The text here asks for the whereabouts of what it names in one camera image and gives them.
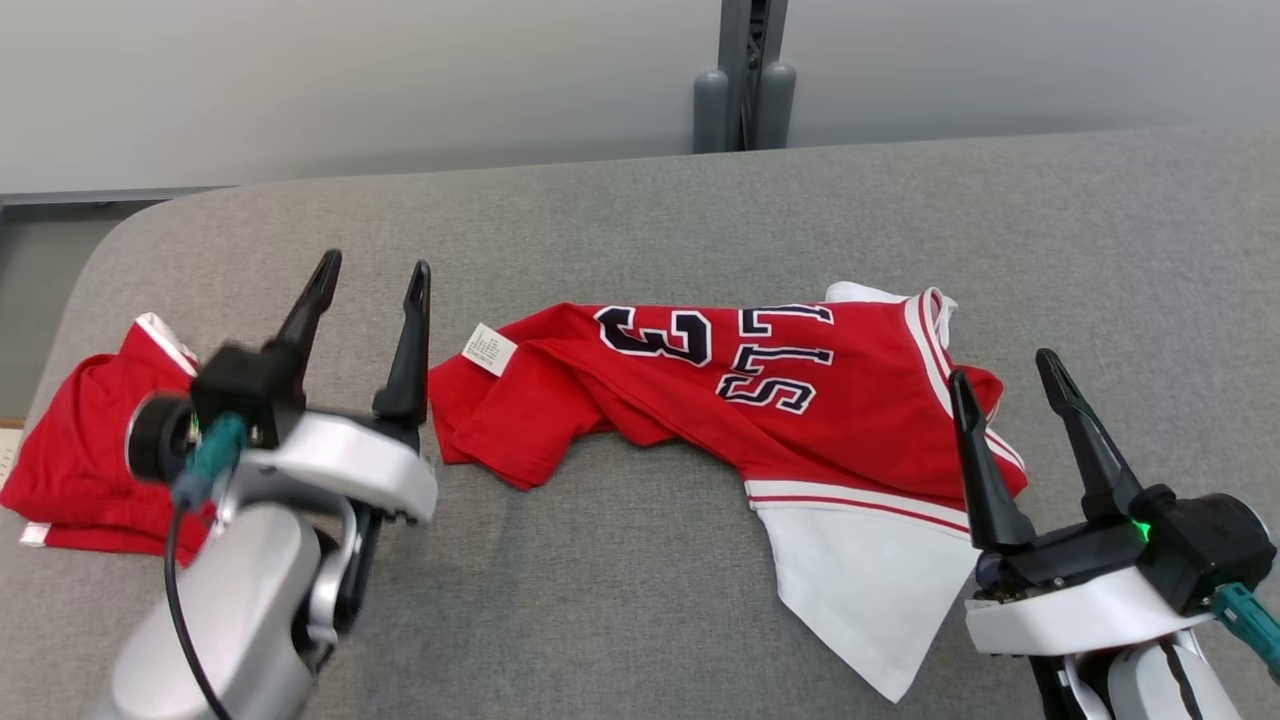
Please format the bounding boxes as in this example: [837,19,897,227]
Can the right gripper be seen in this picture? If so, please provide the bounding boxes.
[948,348,1216,656]

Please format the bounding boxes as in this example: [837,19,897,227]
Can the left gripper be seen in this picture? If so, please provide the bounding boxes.
[240,249,439,526]

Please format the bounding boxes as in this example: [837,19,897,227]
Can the red basketball jersey white sleeves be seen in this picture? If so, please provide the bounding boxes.
[428,283,1029,704]

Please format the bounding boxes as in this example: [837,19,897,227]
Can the red shorts white trim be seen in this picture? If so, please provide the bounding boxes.
[0,313,217,557]

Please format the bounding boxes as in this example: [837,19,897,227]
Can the teal left camera connector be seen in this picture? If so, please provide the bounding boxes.
[172,412,248,509]

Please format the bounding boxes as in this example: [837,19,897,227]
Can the teal camera connector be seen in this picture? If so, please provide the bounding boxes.
[1210,583,1280,681]
[172,412,248,509]

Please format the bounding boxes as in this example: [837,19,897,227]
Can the teal right camera connector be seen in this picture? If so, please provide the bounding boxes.
[1210,583,1280,681]

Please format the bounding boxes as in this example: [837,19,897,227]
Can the black camera cable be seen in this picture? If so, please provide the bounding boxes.
[163,500,236,720]

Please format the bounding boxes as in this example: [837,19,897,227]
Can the grey cylindrical post foot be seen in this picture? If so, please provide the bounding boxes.
[693,67,731,154]
[755,62,798,150]

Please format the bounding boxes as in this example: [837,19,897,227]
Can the grey metal partition post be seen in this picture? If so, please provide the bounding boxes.
[720,0,789,151]

